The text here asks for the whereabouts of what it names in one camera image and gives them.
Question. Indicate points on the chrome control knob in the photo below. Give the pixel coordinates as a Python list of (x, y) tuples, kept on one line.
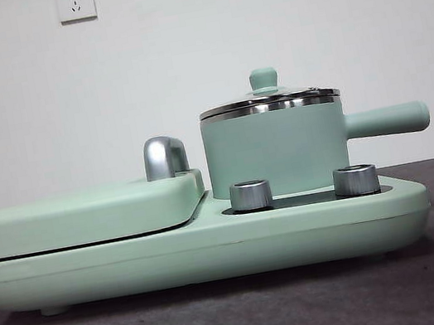
[(355, 180), (250, 196)]

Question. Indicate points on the mint green breakfast machine base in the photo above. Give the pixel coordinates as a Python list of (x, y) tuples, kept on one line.
[(216, 251)]

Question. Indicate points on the mint green griddle cover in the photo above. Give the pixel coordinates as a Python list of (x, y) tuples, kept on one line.
[(83, 215)]

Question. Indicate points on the white wall socket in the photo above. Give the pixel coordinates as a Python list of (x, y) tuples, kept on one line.
[(75, 4)]

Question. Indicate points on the black control panel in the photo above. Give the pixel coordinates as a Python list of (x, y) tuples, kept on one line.
[(303, 199)]

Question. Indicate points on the glass lid with green knob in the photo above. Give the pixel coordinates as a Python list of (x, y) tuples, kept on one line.
[(263, 80)]

